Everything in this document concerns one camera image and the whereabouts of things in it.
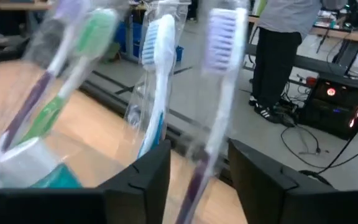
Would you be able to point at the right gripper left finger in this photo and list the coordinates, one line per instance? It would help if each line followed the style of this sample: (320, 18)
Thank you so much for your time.
(141, 199)

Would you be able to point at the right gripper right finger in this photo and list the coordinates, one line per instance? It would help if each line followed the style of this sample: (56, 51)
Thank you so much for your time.
(259, 193)

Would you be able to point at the teal toothpaste tube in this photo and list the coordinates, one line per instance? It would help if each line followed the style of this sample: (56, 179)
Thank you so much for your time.
(61, 179)

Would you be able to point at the purple toothbrush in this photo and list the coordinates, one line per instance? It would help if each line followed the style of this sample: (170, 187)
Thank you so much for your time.
(225, 40)
(34, 93)

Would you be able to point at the blue toothbrush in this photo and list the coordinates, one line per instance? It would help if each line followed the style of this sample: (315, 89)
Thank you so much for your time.
(162, 46)

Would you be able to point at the green toothbrush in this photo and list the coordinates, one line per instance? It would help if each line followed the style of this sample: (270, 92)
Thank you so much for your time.
(96, 34)

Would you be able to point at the black computer tower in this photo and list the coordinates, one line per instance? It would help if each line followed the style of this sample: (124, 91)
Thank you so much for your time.
(331, 105)

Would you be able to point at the person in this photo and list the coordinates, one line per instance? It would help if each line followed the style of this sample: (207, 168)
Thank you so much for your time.
(275, 62)

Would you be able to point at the blue storage bin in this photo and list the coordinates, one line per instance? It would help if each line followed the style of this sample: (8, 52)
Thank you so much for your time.
(123, 37)

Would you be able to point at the wooden desk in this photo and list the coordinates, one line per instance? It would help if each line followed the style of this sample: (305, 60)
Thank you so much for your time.
(337, 32)

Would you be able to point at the black aluminium table frame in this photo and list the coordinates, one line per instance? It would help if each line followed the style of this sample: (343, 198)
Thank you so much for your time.
(110, 101)

